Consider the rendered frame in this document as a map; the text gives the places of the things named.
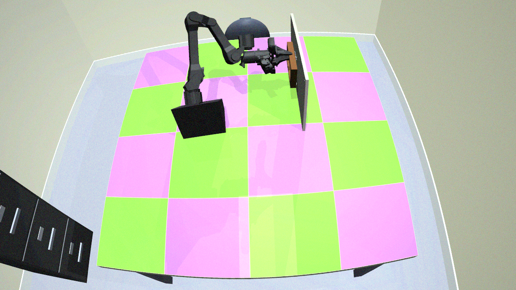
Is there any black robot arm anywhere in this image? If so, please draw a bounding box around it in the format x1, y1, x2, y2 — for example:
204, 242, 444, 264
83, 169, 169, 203
183, 11, 273, 107

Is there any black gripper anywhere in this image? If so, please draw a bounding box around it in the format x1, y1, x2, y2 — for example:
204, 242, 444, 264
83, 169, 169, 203
255, 37, 292, 74

